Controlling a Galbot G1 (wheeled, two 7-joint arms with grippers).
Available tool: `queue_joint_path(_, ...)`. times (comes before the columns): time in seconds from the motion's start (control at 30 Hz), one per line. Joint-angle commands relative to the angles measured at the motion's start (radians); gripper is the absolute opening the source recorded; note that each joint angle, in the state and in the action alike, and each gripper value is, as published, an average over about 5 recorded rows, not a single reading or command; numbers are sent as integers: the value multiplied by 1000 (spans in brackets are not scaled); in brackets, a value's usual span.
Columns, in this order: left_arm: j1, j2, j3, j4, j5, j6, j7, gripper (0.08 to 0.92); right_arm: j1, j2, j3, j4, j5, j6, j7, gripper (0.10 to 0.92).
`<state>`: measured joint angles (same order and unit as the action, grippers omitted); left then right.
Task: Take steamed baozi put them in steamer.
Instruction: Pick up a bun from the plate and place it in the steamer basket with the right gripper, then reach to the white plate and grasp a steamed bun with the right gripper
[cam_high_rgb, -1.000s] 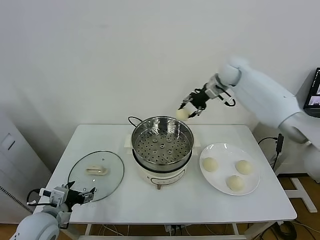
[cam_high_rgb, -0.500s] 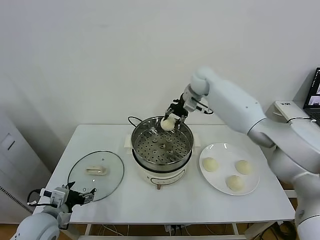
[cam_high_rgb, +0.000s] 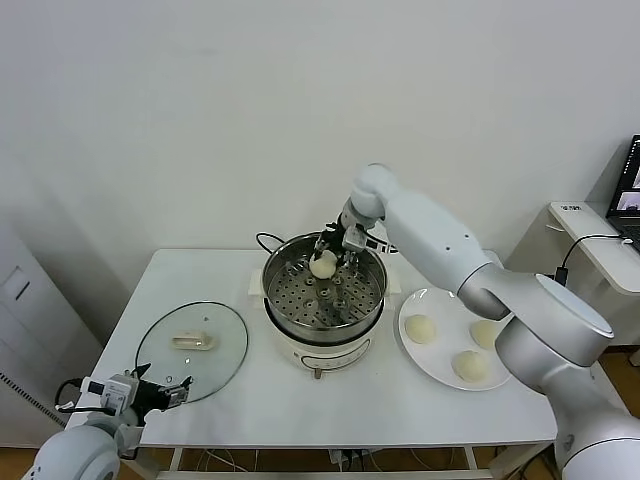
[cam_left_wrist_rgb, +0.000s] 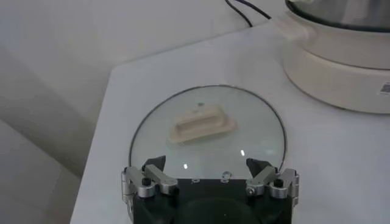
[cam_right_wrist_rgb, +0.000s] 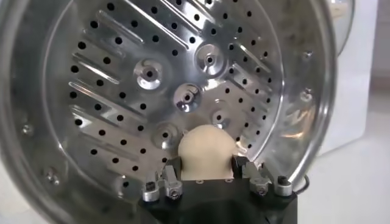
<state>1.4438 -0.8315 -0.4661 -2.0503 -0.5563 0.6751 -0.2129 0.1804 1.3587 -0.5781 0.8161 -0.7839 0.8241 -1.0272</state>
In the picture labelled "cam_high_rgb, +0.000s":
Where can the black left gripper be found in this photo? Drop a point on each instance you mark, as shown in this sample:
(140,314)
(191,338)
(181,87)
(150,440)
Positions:
(150,395)

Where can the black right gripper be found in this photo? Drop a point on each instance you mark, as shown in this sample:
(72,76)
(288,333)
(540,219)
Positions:
(336,231)

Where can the white steamed baozi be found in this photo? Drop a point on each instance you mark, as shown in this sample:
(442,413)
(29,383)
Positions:
(482,334)
(322,266)
(470,366)
(420,329)

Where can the round glass pot lid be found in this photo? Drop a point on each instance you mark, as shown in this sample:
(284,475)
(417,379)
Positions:
(192,342)

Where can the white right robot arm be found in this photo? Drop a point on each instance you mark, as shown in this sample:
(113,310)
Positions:
(430,225)

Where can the perforated steel steamer basket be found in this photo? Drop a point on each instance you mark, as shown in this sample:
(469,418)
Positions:
(300,300)

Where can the white metal cabinet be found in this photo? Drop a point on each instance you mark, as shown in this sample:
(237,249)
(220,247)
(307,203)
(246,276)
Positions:
(35,340)

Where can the round white plate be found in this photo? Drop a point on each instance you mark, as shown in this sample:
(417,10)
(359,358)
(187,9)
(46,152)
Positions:
(440,360)

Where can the white power strip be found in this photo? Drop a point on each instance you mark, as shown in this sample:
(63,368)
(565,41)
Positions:
(347,459)

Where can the small desk label sticker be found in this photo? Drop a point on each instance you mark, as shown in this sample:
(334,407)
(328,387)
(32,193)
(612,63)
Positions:
(571,207)

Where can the white side desk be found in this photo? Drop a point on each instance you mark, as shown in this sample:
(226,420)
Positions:
(595,260)

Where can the open black laptop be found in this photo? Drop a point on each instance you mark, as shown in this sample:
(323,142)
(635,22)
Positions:
(625,200)

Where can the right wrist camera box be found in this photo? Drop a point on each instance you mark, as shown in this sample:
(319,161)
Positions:
(356,237)

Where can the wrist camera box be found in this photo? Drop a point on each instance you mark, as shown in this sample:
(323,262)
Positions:
(356,237)
(115,392)

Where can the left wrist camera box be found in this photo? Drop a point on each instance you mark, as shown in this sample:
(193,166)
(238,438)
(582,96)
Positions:
(115,392)

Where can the white metal table frame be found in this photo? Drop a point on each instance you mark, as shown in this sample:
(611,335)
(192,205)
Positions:
(175,460)

